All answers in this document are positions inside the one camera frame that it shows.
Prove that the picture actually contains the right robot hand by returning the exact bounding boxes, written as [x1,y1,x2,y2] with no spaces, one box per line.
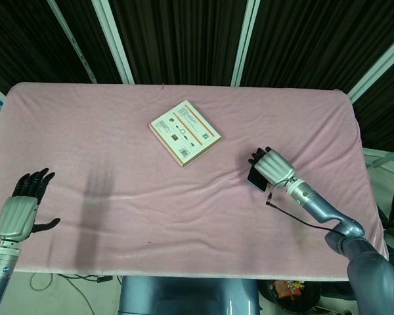
[248,146,297,188]

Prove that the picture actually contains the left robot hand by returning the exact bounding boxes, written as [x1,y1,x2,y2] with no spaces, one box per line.
[0,167,61,243]

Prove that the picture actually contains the black smartphone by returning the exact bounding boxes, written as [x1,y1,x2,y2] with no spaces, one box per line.
[246,166,271,194]

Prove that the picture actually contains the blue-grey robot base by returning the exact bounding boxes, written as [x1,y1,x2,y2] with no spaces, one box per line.
[117,275,261,315]

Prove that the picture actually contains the white and orange product box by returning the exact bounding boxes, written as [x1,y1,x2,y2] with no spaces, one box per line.
[149,100,223,169]

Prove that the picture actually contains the pink fleece table cloth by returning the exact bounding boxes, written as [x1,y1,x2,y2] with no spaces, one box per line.
[0,81,390,283]

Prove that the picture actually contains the black trash bag with wrappers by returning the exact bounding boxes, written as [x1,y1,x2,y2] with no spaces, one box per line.
[259,278,322,315]

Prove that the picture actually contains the dark pleated curtain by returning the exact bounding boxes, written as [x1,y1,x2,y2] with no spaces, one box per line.
[0,0,394,155]

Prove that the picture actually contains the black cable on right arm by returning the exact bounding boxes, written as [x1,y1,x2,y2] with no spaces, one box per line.
[265,178,345,236]

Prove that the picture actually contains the black floor cables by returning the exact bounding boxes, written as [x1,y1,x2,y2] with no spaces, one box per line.
[29,271,123,296]

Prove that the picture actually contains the white frame bar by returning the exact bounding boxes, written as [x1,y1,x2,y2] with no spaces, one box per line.
[91,0,135,85]
[230,0,261,87]
[347,29,394,103]
[46,0,99,83]

